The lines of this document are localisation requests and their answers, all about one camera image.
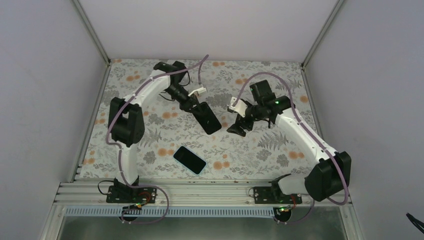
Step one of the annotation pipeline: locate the black phone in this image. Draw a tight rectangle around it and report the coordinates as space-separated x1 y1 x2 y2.
192 102 222 135
173 146 207 175

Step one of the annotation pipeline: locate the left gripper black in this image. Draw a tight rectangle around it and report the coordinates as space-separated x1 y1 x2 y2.
165 83 204 116

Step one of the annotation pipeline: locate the aluminium rail front frame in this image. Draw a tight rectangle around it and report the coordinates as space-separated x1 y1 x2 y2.
52 180 353 208

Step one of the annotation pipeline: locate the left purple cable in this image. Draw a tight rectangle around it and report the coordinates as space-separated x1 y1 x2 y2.
105 54 210 225

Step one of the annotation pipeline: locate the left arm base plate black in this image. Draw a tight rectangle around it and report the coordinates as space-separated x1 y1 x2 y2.
106 186 157 204

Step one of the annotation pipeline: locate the black phone in blue case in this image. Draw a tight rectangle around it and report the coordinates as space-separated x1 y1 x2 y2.
173 146 207 175

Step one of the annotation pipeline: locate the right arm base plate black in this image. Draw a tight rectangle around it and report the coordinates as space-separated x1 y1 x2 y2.
252 186 303 205

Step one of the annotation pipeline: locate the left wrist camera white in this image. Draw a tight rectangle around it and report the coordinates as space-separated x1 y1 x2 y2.
187 84 208 97

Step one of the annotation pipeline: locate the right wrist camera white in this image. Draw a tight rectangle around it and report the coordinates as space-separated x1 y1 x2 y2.
227 96 248 118

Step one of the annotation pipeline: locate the aluminium frame post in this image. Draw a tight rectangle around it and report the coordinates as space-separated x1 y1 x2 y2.
71 0 111 66
302 0 345 68

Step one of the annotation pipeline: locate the left aluminium frame post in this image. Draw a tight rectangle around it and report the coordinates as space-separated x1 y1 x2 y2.
71 0 111 66

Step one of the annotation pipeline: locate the floral patterned table mat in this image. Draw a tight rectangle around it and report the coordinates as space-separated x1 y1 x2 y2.
79 58 332 181

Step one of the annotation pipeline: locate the slotted grey cable duct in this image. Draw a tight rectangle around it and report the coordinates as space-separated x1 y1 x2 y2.
63 206 275 218

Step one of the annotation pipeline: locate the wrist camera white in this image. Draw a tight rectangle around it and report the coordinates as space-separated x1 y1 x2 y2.
227 96 248 118
187 84 208 97

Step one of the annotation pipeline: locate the black object at right edge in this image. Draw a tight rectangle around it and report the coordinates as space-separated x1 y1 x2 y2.
406 212 424 234

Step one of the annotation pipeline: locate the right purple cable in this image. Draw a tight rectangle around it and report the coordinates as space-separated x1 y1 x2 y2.
231 71 350 225

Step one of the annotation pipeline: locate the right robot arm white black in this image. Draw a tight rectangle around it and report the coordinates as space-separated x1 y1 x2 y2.
227 80 352 205

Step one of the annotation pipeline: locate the purple cable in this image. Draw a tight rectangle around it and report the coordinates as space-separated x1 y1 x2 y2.
231 71 350 225
105 54 210 225

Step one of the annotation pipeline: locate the right aluminium frame post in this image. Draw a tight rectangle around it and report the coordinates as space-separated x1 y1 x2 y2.
302 0 345 68

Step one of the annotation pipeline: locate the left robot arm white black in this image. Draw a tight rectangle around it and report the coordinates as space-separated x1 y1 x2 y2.
105 61 204 203

